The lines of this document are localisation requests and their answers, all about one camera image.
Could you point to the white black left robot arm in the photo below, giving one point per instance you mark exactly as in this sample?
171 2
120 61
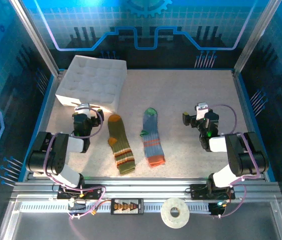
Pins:
76 145

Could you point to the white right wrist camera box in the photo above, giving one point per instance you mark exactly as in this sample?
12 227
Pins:
202 111

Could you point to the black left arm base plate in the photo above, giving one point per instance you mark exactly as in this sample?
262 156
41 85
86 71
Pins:
93 192

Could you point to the small black controller board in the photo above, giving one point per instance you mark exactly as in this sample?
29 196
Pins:
217 208

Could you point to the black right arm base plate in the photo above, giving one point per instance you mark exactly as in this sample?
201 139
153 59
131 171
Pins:
198 192

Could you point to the small black white adapter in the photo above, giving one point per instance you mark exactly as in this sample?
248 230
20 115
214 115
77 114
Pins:
76 206

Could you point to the aluminium frame post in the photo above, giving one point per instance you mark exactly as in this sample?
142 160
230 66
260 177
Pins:
36 37
255 37

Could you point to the olive green striped sock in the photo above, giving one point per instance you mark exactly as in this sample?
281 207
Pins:
121 145

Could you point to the black power distribution board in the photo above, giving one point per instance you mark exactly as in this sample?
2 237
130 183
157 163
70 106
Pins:
127 207

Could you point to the white divided storage box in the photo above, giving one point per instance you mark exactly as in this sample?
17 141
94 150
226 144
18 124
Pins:
93 80

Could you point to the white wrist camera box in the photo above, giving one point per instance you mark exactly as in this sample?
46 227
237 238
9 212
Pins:
202 111
82 109

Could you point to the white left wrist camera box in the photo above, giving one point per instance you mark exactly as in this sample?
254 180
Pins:
82 109

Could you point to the blue orange striped sock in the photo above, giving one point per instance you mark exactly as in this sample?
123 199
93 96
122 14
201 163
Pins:
153 142

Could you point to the blue table border strip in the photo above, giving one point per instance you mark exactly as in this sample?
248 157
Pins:
271 176

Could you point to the white tape roll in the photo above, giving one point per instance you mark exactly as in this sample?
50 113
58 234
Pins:
167 217

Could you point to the aluminium cross frame rail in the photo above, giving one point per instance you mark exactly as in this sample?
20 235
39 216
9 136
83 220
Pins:
143 188

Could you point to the aluminium table side rail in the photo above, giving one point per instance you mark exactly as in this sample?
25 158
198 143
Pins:
249 120
52 100

